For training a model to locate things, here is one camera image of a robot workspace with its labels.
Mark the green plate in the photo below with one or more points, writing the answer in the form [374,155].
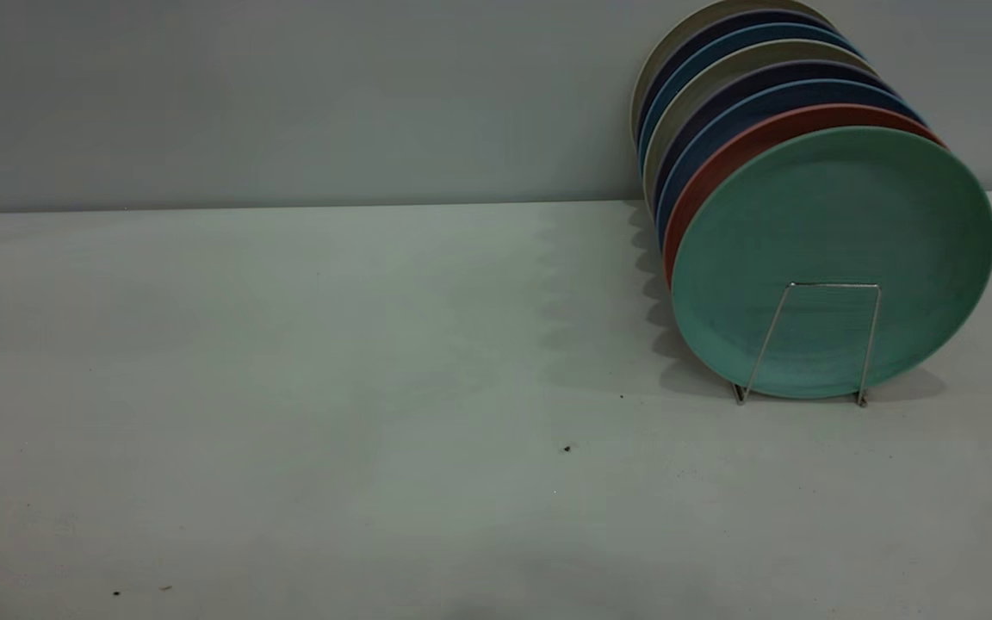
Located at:
[832,224]

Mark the pink plate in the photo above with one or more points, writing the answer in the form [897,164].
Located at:
[716,159]

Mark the dark purple plate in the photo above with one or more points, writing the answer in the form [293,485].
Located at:
[806,71]
[754,15]

